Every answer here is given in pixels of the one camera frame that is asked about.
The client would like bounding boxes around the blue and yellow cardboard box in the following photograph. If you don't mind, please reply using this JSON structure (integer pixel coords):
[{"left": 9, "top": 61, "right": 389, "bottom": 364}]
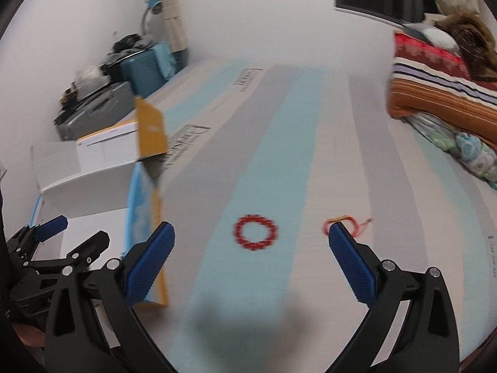
[{"left": 30, "top": 96, "right": 172, "bottom": 308}]

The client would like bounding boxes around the floral quilt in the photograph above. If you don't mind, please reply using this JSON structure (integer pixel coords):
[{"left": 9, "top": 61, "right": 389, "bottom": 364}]
[{"left": 403, "top": 111, "right": 497, "bottom": 188}]

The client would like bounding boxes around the striped bed sheet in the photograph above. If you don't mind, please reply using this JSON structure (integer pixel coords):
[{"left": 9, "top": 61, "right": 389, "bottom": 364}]
[{"left": 128, "top": 58, "right": 497, "bottom": 373}]

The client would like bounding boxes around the grey hard case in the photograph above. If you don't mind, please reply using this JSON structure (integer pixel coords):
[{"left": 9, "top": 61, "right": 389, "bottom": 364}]
[{"left": 54, "top": 81, "right": 135, "bottom": 141}]

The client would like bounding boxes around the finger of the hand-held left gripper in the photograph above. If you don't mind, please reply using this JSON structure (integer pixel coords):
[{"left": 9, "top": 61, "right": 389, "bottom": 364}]
[
  {"left": 7, "top": 215, "right": 70, "bottom": 259},
  {"left": 29, "top": 230, "right": 112, "bottom": 277}
]

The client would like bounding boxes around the black bag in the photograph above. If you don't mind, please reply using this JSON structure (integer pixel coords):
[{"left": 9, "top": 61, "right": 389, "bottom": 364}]
[{"left": 111, "top": 34, "right": 147, "bottom": 54}]

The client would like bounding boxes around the person's left hand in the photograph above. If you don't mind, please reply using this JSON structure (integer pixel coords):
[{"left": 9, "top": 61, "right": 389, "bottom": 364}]
[{"left": 11, "top": 320, "right": 48, "bottom": 347}]

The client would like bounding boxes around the brown patterned blanket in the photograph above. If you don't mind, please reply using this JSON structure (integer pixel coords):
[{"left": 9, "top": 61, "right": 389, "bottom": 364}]
[{"left": 434, "top": 11, "right": 497, "bottom": 79}]

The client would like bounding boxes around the red bead bracelet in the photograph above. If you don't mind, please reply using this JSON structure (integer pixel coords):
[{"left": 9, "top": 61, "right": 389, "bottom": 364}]
[{"left": 232, "top": 214, "right": 280, "bottom": 252}]

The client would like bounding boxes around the red cord bracelet gold tube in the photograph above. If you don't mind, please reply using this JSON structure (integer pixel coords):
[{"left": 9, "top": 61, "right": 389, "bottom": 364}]
[{"left": 322, "top": 216, "right": 374, "bottom": 238}]

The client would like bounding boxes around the white plastic bag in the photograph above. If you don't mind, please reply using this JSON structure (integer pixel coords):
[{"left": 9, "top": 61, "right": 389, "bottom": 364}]
[{"left": 75, "top": 65, "right": 106, "bottom": 87}]

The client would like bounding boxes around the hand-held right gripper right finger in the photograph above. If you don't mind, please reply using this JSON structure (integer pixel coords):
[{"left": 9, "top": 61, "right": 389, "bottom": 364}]
[{"left": 328, "top": 221, "right": 461, "bottom": 373}]

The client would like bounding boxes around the striped red brown pillow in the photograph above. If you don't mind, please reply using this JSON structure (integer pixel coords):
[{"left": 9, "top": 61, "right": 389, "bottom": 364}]
[{"left": 387, "top": 31, "right": 497, "bottom": 143}]

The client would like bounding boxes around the teal storage basket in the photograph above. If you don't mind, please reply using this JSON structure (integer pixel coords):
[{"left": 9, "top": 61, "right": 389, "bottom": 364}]
[{"left": 117, "top": 42, "right": 178, "bottom": 99}]

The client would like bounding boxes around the white pillow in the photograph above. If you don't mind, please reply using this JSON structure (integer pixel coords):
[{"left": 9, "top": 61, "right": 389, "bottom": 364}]
[{"left": 403, "top": 22, "right": 459, "bottom": 50}]

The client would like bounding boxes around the blue desk lamp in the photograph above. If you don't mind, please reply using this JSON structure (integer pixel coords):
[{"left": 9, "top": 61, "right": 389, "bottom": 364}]
[{"left": 140, "top": 0, "right": 164, "bottom": 43}]

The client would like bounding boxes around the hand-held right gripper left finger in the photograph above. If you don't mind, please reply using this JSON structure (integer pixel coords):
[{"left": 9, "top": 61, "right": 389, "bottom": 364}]
[{"left": 43, "top": 221, "right": 176, "bottom": 373}]

